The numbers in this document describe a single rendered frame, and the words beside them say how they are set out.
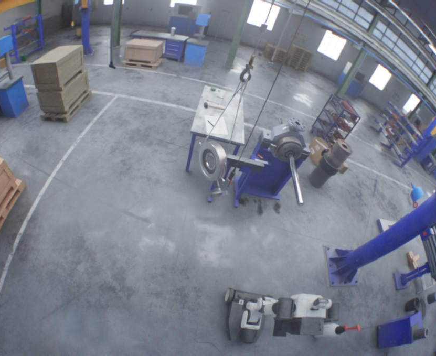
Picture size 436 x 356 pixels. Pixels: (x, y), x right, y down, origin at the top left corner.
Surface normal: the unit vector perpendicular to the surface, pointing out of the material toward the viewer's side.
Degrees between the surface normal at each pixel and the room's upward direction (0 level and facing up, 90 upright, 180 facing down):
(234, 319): 0
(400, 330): 90
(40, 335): 0
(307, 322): 0
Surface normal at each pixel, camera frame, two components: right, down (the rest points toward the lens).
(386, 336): -0.97, -0.23
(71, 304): 0.24, -0.62
